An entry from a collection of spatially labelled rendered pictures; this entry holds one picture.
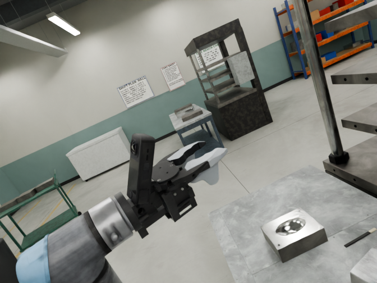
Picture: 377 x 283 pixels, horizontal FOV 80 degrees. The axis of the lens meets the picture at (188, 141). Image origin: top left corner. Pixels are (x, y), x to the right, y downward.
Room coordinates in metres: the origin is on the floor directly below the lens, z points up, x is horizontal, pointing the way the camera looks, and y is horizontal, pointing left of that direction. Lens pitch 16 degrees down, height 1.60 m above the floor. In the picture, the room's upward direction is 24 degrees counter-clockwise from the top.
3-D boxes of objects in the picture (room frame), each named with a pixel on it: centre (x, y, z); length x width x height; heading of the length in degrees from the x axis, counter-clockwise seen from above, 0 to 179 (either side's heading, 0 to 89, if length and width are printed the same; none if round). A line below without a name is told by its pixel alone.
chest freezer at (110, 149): (6.52, 2.40, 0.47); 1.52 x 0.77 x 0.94; 92
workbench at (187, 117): (4.82, -0.20, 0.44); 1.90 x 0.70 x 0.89; 2
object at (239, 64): (4.83, -1.25, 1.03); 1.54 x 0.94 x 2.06; 2
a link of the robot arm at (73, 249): (0.31, 0.24, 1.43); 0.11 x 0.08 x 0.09; 114
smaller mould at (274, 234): (0.76, -0.24, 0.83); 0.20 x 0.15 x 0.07; 92
